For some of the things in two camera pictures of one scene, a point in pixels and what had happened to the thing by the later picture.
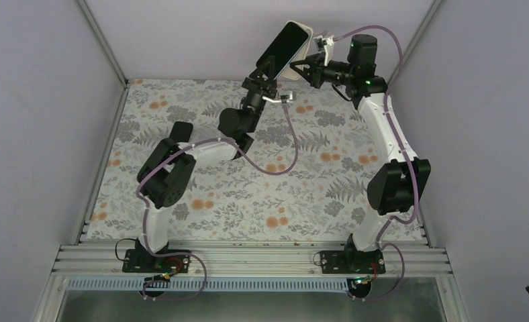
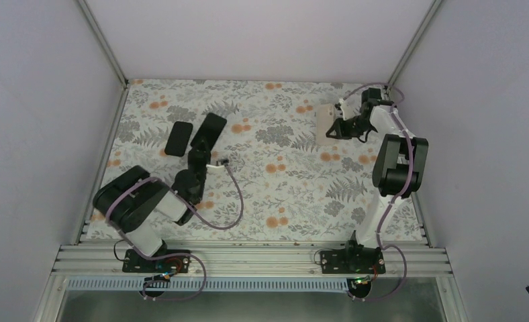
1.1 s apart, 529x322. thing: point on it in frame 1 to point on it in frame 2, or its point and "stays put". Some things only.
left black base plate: x=138 y=261 stays put
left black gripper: x=250 y=84 to x=195 y=156
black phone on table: x=181 y=131 stays put
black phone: x=290 y=45 to x=209 y=133
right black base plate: x=347 y=261 stays put
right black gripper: x=315 y=76 to x=342 y=133
